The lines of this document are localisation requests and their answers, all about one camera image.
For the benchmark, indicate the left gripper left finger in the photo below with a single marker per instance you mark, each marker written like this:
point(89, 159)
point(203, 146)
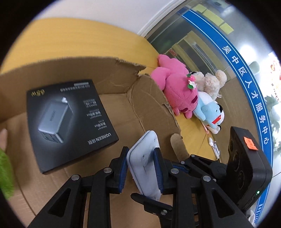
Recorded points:
point(67, 207)

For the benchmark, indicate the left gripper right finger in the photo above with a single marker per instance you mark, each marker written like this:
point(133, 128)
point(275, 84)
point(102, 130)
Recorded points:
point(197, 201)

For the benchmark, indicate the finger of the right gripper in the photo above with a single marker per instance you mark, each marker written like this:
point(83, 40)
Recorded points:
point(195, 167)
point(153, 208)

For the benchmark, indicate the white plastic case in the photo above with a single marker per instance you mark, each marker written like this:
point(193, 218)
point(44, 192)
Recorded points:
point(141, 165)

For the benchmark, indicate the pig plush teal dress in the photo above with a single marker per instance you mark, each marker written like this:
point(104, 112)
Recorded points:
point(7, 178)

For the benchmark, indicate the black charger box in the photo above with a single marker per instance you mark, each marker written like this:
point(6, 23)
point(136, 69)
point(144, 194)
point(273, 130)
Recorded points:
point(67, 121)

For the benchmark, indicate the blue white dog plush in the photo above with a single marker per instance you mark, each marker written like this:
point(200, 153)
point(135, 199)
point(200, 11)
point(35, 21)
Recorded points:
point(209, 112)

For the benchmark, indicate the pink plush toy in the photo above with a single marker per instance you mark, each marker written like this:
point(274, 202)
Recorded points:
point(178, 85)

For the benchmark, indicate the beige teddy bear plush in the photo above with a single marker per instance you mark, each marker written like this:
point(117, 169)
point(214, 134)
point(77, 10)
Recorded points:
point(211, 84)

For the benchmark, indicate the brown cardboard box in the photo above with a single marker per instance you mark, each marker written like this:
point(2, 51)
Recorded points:
point(132, 101)

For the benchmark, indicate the blue banner sign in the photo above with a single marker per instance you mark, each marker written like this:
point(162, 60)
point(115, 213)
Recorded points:
point(244, 75)

